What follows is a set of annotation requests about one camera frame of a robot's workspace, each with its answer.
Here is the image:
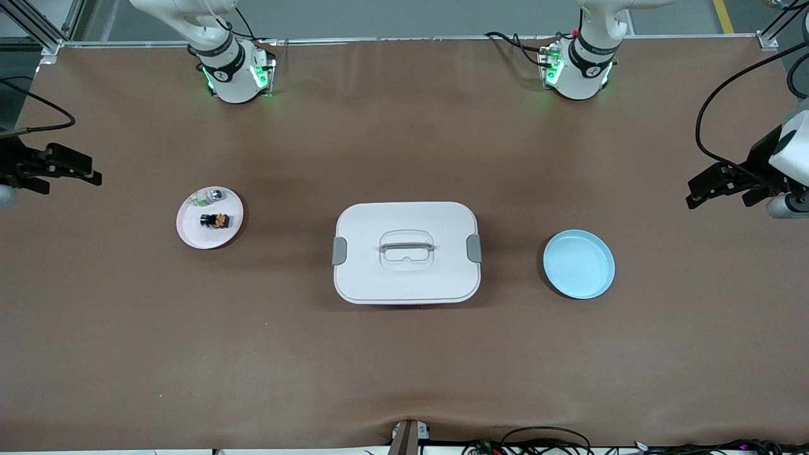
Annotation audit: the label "black arm base cables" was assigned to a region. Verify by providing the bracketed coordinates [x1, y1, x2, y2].
[224, 6, 277, 48]
[485, 32, 550, 67]

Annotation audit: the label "grey box lid handle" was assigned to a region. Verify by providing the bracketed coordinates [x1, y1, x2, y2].
[378, 231, 437, 271]

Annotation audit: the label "white lidded storage box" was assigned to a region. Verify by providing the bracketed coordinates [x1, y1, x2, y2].
[333, 202, 482, 305]

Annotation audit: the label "metal bracket at table edge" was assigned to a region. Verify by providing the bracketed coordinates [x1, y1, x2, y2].
[387, 420, 432, 455]

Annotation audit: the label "aluminium frame post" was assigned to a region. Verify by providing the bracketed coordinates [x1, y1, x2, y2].
[758, 0, 809, 51]
[0, 0, 86, 58]

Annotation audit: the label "light blue round plate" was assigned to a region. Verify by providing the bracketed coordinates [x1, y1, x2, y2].
[543, 229, 616, 300]

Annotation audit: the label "black left arm base cables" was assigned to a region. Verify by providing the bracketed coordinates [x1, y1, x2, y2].
[485, 32, 550, 67]

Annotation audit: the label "brown table mat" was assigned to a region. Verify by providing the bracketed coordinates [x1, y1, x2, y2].
[0, 38, 809, 451]

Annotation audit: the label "tangled cables at table edge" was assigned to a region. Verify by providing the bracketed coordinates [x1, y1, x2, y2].
[461, 427, 809, 455]

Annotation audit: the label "black right arm base cables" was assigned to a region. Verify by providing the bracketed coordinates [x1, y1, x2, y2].
[224, 6, 277, 48]

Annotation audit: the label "silver table edge rail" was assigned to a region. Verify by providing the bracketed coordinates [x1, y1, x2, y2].
[60, 36, 759, 49]

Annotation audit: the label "pale pink round plate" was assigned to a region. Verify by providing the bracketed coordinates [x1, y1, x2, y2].
[176, 186, 245, 250]

